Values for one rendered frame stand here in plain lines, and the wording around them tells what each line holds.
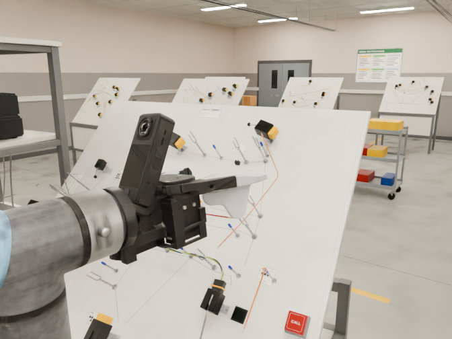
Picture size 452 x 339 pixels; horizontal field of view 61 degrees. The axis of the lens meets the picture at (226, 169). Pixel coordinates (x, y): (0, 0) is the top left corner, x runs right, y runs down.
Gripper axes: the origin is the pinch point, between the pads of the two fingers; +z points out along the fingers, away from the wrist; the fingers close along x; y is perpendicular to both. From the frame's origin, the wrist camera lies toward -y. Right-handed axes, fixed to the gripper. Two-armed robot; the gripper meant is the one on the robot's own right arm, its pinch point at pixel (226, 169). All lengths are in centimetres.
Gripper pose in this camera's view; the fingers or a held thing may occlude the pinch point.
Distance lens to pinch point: 57.3
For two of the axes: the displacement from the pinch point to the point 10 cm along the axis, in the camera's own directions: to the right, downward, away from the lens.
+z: 6.6, -1.8, 7.3
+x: 7.4, 0.3, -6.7
